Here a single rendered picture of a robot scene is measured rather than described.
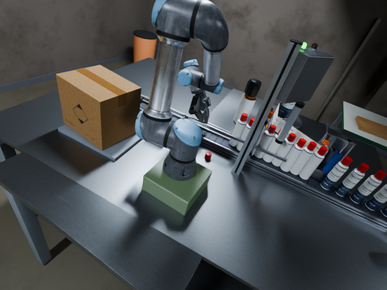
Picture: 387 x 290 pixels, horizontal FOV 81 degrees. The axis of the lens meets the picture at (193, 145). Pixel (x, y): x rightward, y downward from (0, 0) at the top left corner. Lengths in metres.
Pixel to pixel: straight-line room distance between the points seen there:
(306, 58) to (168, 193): 0.71
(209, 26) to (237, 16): 3.27
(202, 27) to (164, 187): 0.59
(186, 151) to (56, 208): 0.53
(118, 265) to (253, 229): 0.54
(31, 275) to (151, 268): 1.09
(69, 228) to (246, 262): 0.65
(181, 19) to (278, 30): 3.17
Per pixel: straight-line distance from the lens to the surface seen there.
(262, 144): 1.26
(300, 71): 0.94
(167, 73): 0.84
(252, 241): 1.02
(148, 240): 0.92
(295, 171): 1.32
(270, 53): 3.96
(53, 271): 1.83
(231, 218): 1.04
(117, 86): 1.16
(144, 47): 3.98
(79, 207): 1.01
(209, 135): 1.34
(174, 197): 0.94
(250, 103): 1.47
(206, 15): 0.78
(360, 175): 1.33
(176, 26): 0.80
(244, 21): 4.02
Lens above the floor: 1.64
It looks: 38 degrees down
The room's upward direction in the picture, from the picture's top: 15 degrees clockwise
